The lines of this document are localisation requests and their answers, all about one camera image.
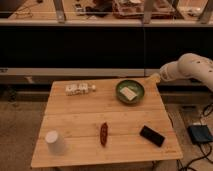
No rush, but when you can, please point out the red chili pepper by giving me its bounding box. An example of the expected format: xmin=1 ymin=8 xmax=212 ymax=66
xmin=100 ymin=122 xmax=108 ymax=147

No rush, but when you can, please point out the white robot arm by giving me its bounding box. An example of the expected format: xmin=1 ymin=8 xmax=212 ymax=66
xmin=150 ymin=53 xmax=213 ymax=86

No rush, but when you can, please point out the white sponge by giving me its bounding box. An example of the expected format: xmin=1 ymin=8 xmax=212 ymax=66
xmin=120 ymin=87 xmax=137 ymax=100

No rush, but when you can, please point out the green bowl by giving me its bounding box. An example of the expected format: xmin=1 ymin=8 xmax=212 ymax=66
xmin=115 ymin=80 xmax=145 ymax=105

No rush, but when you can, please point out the wooden table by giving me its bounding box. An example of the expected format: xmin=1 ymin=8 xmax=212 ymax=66
xmin=31 ymin=78 xmax=183 ymax=168

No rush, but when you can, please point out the black phone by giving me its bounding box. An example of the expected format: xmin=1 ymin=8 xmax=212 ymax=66
xmin=140 ymin=126 xmax=165 ymax=147

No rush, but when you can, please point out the blue box on floor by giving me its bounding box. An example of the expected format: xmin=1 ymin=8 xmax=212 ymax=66
xmin=187 ymin=125 xmax=213 ymax=144

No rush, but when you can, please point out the cluttered tray on shelf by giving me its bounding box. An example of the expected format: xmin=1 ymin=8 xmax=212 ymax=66
xmin=112 ymin=0 xmax=175 ymax=18

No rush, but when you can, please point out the plastic bottle with label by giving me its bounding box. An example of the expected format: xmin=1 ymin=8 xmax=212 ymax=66
xmin=65 ymin=83 xmax=96 ymax=96

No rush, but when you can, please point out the dark object on shelf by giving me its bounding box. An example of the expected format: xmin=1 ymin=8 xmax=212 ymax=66
xmin=85 ymin=3 xmax=112 ymax=17

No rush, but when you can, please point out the white paper cup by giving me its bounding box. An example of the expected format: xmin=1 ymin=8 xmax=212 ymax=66
xmin=45 ymin=130 xmax=66 ymax=155

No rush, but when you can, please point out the black floor cable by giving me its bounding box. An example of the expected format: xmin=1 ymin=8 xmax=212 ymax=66
xmin=176 ymin=103 xmax=213 ymax=171

